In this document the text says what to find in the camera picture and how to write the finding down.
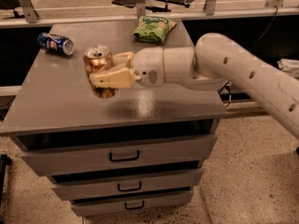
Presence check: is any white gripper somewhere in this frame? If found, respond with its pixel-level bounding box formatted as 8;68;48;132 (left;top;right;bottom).
89;48;164;89

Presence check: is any orange soda can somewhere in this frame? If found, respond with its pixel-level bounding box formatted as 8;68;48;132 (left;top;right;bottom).
83;45;119;98

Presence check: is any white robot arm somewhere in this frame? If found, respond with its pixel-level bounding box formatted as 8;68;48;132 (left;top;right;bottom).
89;33;299;138

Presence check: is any green rice chip bag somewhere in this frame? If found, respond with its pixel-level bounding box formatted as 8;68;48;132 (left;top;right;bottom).
133;16;177;43

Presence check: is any blue pepsi can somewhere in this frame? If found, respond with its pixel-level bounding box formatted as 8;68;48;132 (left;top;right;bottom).
37;33;74;56

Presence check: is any grey drawer cabinet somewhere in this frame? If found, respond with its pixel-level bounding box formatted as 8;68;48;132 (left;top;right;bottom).
1;21;226;205

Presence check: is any top grey drawer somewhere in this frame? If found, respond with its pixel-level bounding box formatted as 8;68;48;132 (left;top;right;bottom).
21;133;217;176

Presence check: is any grey drawer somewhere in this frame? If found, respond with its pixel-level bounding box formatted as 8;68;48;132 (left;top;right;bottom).
71;188;193;217
21;133;217;176
52;168;202;201

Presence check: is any middle grey drawer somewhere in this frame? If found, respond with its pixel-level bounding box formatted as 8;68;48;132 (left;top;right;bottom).
52;168;202;201

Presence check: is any bottom grey drawer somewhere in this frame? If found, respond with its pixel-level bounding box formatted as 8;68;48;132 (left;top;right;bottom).
71;188;193;217

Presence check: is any black object at left edge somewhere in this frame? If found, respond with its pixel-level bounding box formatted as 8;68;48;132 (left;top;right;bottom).
0;154;12;203

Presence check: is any black cable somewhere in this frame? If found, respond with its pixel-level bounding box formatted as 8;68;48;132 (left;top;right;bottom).
219;5;279;108

